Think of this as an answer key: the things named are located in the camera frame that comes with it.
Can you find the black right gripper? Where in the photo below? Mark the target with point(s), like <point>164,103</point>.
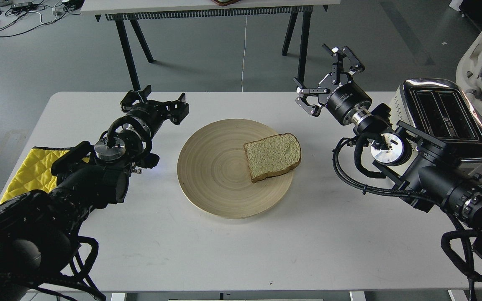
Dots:
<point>343,100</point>

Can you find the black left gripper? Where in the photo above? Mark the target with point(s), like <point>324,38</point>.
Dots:
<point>154,113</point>

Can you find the slice of bread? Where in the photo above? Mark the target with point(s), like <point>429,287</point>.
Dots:
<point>272,156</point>

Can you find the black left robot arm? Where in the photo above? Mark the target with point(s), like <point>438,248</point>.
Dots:
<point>39,231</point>

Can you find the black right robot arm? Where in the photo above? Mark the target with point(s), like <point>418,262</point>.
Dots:
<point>411,148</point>

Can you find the cream and chrome toaster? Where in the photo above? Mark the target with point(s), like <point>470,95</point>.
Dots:
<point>439,108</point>

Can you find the round bamboo plate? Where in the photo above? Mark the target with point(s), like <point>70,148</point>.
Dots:
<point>213,171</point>

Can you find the background table with black legs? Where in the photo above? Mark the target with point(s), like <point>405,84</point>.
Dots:
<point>120,11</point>

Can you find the brown object on background table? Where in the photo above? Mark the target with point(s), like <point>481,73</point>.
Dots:
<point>224,2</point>

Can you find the yellow quilted cloth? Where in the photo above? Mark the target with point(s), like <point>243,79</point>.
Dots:
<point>34,173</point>

